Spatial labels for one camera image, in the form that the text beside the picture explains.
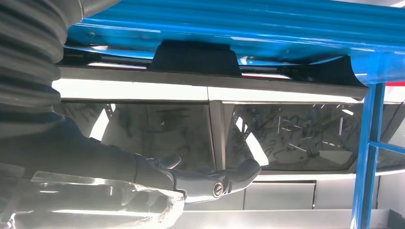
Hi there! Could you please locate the blue metal shelf rack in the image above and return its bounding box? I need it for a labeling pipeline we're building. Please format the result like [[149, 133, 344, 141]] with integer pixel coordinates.
[[64, 0, 405, 229]]

